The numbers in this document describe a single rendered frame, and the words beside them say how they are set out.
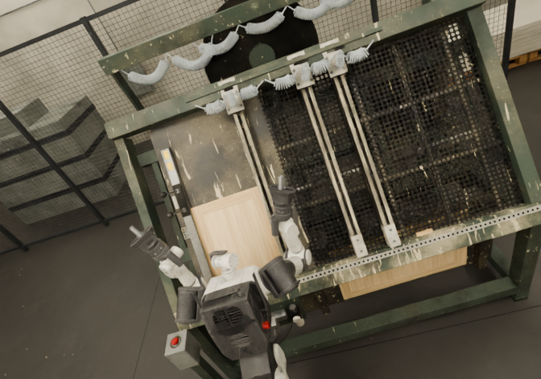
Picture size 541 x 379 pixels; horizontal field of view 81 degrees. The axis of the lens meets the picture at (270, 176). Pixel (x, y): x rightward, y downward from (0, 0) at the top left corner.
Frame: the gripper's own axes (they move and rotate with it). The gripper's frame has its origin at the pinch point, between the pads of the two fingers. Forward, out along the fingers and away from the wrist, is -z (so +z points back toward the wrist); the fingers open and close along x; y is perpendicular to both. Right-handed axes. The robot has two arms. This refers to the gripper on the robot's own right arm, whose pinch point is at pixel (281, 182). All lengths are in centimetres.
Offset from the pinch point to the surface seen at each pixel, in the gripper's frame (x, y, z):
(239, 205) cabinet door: 39, 20, 36
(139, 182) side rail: 97, 0, 22
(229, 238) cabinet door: 42, 8, 54
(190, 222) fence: 63, 2, 43
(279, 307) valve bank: 7, 2, 90
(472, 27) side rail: -62, 111, -50
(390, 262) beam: -47, 38, 63
